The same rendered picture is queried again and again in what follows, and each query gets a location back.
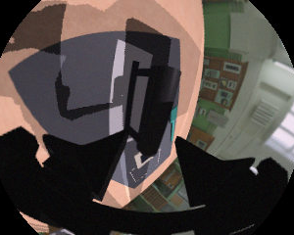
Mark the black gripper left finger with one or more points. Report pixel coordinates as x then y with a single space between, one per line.
96 161

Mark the white tile with dark top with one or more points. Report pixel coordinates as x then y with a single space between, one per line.
140 160

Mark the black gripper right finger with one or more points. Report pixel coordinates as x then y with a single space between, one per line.
204 174

